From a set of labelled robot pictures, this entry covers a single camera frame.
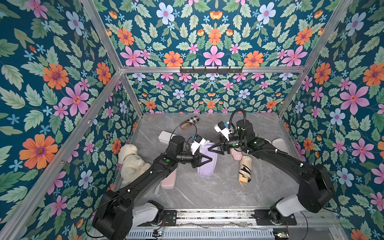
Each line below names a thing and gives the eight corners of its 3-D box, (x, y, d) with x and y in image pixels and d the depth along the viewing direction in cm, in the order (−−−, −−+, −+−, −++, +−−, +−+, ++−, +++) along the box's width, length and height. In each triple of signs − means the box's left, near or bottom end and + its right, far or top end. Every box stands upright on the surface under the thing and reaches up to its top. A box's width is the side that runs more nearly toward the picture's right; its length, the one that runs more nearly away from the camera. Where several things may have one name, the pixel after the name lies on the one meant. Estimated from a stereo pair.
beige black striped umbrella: (237, 186, 86) (238, 183, 82) (240, 158, 97) (242, 154, 93) (248, 189, 85) (250, 186, 81) (250, 160, 96) (252, 156, 92)
